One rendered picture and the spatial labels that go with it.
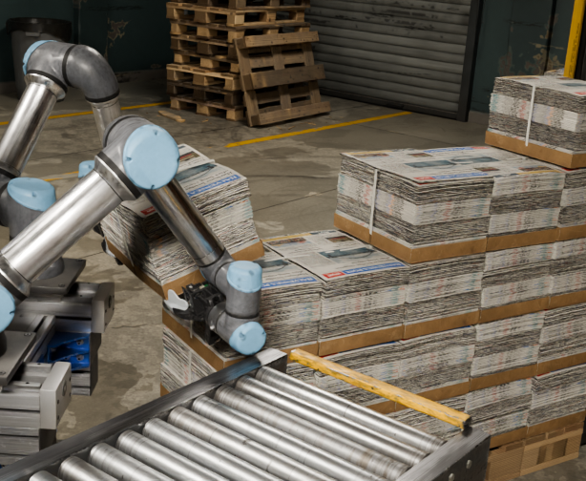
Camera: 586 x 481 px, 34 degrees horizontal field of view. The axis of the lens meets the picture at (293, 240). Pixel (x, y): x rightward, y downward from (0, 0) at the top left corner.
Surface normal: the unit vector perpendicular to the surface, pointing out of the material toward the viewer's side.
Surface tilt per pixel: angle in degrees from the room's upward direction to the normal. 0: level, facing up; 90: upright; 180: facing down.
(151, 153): 85
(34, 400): 90
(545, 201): 90
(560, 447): 90
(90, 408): 0
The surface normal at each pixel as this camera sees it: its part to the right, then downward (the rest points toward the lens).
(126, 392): 0.07, -0.95
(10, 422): -0.01, 0.30
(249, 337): 0.51, 0.29
